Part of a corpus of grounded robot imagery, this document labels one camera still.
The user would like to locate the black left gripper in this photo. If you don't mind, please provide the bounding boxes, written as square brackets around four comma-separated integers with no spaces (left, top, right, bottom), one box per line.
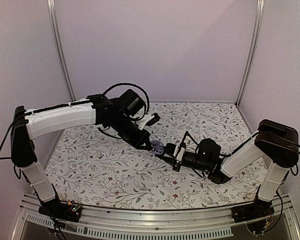
[112,113,152,151]

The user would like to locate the purple earbud charging case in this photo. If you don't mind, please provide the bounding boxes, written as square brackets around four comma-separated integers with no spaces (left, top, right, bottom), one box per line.
[150,140,165,156]

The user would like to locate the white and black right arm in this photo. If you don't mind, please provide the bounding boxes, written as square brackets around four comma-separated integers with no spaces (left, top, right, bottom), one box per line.
[156,119,300,218]

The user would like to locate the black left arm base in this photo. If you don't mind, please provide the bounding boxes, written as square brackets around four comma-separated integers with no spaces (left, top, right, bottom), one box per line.
[38,197,82,223]

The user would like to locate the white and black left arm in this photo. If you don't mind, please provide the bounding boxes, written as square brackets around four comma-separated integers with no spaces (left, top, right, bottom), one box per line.
[0,89,159,217]

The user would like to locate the floral patterned table mat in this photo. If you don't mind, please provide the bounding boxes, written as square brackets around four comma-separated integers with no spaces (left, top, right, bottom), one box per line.
[45,102,267,210]

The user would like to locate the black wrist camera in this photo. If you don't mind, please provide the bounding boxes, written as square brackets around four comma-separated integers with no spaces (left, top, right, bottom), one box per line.
[135,113,160,130]
[173,142,186,162]

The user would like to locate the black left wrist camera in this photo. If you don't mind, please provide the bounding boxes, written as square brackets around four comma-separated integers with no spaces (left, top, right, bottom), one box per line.
[135,113,160,130]

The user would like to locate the aluminium frame rail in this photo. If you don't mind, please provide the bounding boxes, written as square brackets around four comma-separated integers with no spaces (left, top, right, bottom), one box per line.
[11,194,300,240]

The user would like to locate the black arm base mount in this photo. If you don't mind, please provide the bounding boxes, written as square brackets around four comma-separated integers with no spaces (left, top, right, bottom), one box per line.
[231,197,275,223]

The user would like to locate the left aluminium corner post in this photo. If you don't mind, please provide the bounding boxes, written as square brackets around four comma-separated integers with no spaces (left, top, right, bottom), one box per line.
[46,0,78,108]

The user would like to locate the aluminium corner post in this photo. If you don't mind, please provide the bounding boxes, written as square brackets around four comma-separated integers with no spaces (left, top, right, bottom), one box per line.
[46,0,78,108]
[235,0,265,108]

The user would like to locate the right aluminium corner post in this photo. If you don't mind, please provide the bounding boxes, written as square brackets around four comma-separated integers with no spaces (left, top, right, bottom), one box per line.
[235,0,265,108]

